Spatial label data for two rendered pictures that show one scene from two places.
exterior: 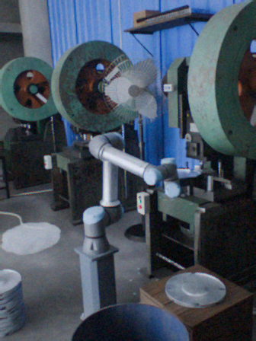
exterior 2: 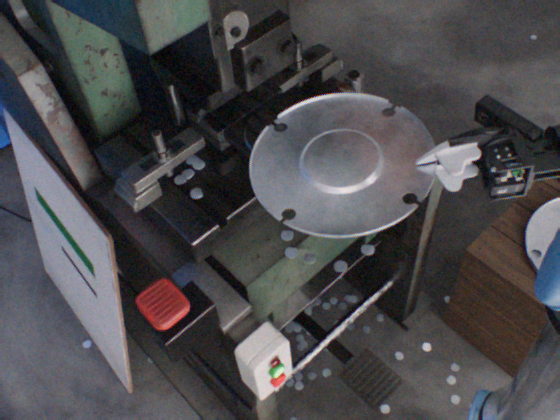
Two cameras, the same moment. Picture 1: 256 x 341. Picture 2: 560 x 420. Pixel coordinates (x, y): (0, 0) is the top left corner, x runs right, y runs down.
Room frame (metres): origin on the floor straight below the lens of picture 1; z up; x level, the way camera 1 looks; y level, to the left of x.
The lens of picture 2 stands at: (2.34, 0.31, 1.52)
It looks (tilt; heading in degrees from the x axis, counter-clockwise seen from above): 52 degrees down; 266
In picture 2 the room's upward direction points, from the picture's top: 6 degrees counter-clockwise
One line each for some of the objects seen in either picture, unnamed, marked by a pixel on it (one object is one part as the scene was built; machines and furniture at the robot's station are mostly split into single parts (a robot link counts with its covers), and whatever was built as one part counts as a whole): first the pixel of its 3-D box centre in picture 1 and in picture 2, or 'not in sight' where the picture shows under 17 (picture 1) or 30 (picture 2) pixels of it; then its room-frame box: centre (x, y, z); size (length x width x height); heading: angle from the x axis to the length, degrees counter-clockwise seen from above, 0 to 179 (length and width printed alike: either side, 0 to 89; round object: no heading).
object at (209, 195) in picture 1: (203, 184); (239, 138); (2.33, -0.51, 0.68); 0.45 x 0.30 x 0.06; 33
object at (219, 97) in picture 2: (204, 157); (224, 58); (2.33, -0.52, 0.86); 0.20 x 0.16 x 0.05; 33
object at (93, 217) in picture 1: (95, 221); not in sight; (1.93, 0.19, 0.62); 0.13 x 0.12 x 0.14; 143
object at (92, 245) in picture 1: (95, 240); not in sight; (1.92, 0.19, 0.50); 0.15 x 0.15 x 0.10
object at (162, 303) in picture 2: not in sight; (167, 313); (2.48, -0.14, 0.72); 0.07 x 0.06 x 0.08; 123
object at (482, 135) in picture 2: not in sight; (477, 142); (1.98, -0.27, 0.83); 0.09 x 0.02 x 0.05; 175
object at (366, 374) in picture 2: (189, 265); (298, 315); (2.26, -0.40, 0.14); 0.59 x 0.10 x 0.05; 123
